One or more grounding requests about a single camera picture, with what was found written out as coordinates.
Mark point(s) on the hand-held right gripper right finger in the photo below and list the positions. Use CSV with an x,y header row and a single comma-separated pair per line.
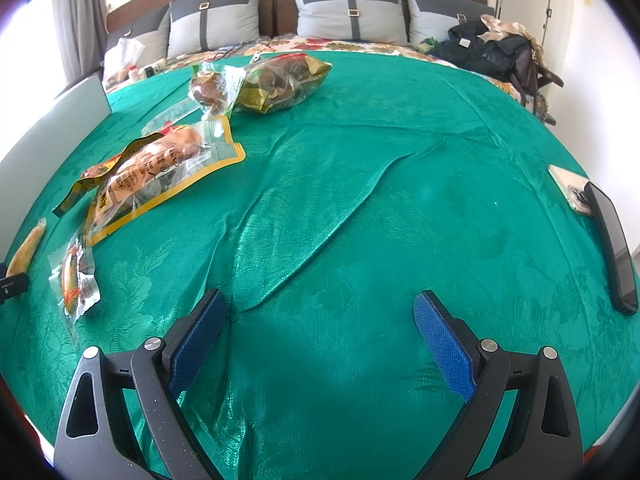
x,y
442,345

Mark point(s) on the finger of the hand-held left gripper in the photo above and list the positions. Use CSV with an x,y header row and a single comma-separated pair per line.
x,y
12,285

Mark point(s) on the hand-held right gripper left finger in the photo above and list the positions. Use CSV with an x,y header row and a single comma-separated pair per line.
x,y
197,347

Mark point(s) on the long yellow snack stick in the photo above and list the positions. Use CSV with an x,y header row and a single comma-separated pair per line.
x,y
27,249

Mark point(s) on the clear sausage packet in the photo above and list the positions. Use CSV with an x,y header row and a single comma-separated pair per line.
x,y
72,280

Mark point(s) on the dark orange snack packet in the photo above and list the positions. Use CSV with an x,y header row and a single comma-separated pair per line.
x,y
92,175

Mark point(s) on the yellow-edged meat snack packet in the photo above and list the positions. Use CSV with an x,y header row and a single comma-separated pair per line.
x,y
150,175

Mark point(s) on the clear snack packet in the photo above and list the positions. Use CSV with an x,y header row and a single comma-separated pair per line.
x,y
170,116

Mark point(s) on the small torn wrapper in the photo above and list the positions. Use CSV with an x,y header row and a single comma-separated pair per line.
x,y
212,87

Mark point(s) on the gold bag of nuts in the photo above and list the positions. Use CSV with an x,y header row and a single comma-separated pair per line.
x,y
285,80

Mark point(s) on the green blanket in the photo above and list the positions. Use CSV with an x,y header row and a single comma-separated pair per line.
x,y
350,210

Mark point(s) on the black phone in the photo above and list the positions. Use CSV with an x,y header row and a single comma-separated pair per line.
x,y
615,250

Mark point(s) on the beige phone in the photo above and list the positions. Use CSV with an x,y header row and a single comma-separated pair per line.
x,y
567,182

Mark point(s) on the white plastic bag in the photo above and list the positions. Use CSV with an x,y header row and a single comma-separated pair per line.
x,y
122,55

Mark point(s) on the white power strip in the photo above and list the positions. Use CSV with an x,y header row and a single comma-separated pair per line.
x,y
154,68

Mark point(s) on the dark chair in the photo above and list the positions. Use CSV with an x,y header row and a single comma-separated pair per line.
x,y
525,75

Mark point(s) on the grey curtain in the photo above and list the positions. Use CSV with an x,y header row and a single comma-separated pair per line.
x,y
80,10

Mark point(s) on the grey pillow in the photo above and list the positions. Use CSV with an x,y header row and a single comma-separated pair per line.
x,y
440,15
220,20
150,35
345,15

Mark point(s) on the black clothes pile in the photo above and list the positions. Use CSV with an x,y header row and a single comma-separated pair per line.
x,y
480,52

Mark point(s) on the small green cloth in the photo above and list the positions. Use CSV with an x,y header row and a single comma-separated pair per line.
x,y
426,44

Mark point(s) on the floral bedsheet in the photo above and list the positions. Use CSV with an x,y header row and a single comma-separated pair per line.
x,y
340,45

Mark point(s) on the beige patterned cloth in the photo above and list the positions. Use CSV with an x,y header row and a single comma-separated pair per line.
x,y
505,30

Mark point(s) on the brown headboard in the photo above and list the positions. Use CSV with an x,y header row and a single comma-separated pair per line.
x,y
275,10

